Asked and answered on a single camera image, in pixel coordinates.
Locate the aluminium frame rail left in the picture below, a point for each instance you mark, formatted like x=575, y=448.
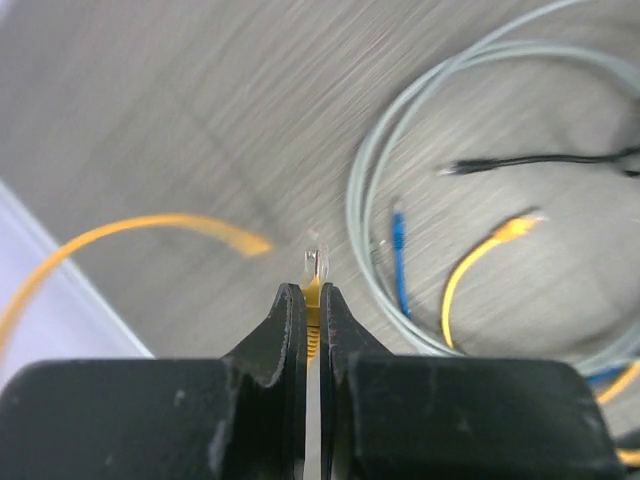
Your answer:
x=68, y=318

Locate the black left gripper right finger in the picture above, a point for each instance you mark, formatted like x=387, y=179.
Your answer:
x=388, y=416

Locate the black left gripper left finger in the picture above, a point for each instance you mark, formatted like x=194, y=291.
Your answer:
x=240, y=416

